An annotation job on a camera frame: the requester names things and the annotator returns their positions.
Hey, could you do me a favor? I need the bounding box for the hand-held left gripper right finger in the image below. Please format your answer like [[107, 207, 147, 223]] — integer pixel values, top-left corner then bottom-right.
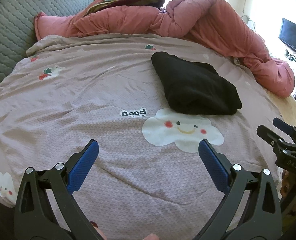
[[193, 139, 282, 240]]

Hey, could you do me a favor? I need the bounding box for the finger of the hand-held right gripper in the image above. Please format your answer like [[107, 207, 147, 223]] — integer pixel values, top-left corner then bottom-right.
[[273, 117, 296, 145], [257, 125, 287, 154]]

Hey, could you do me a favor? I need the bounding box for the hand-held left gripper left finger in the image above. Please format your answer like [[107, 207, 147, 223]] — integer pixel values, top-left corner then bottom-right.
[[14, 139, 103, 240]]

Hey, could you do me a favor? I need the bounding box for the black sweater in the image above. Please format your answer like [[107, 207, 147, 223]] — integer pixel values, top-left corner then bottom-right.
[[151, 51, 242, 115]]

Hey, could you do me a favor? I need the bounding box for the person's right hand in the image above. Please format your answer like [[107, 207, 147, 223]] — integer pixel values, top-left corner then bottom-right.
[[279, 170, 292, 198]]

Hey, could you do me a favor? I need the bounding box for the cream bed sheet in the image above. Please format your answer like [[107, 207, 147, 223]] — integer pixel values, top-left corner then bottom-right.
[[266, 90, 296, 135]]

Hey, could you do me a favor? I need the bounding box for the black monitor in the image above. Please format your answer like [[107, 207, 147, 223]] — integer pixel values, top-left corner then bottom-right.
[[278, 17, 296, 60]]

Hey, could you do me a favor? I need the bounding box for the pink duvet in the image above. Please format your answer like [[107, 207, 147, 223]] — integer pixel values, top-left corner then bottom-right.
[[34, 0, 296, 98]]

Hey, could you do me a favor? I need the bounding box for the grey quilted headboard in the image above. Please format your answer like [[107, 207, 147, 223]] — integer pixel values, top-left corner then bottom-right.
[[0, 0, 98, 90]]

